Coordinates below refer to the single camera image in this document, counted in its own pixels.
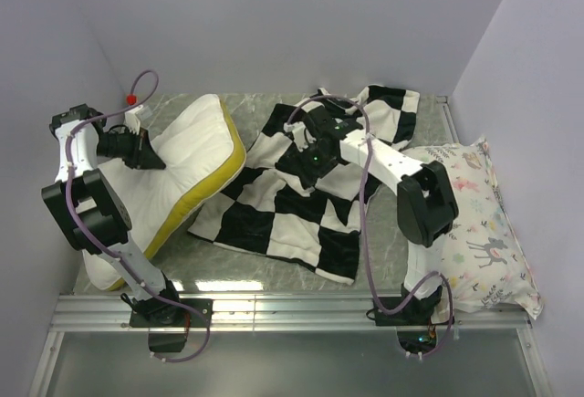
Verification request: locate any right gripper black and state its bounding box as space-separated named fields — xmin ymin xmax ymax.
xmin=286 ymin=139 xmax=339 ymax=191

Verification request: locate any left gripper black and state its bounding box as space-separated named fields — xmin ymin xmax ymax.
xmin=95 ymin=125 xmax=165 ymax=170

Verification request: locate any black white checkered pillowcase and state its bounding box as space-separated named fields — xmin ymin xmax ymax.
xmin=186 ymin=83 xmax=422 ymax=286

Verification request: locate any white pillow yellow edge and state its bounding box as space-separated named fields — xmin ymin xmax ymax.
xmin=81 ymin=93 xmax=247 ymax=291

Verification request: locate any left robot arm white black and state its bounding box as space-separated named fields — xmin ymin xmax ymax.
xmin=41 ymin=104 xmax=184 ymax=326

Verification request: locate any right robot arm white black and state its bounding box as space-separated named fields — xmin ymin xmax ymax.
xmin=284 ymin=107 xmax=459 ymax=324

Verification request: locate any floral printed pillow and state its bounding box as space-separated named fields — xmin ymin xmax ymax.
xmin=405 ymin=138 xmax=543 ymax=319

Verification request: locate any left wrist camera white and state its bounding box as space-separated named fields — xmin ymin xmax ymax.
xmin=124 ymin=93 xmax=151 ymax=134

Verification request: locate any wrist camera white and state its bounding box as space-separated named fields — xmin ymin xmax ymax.
xmin=124 ymin=93 xmax=151 ymax=134
xmin=283 ymin=121 xmax=317 ymax=151

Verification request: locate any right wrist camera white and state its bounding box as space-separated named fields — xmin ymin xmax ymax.
xmin=283 ymin=121 xmax=317 ymax=151

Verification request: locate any aluminium right side rail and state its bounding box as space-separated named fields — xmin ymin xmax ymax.
xmin=435 ymin=96 xmax=460 ymax=143

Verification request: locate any aluminium rail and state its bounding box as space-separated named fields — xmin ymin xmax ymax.
xmin=435 ymin=96 xmax=460 ymax=143
xmin=48 ymin=294 xmax=535 ymax=335

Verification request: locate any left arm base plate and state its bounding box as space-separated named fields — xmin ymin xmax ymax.
xmin=129 ymin=298 xmax=214 ymax=329

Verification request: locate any aluminium front rail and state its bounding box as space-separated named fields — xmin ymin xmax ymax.
xmin=48 ymin=294 xmax=535 ymax=335

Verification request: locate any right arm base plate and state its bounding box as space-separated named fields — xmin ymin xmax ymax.
xmin=365 ymin=298 xmax=440 ymax=327

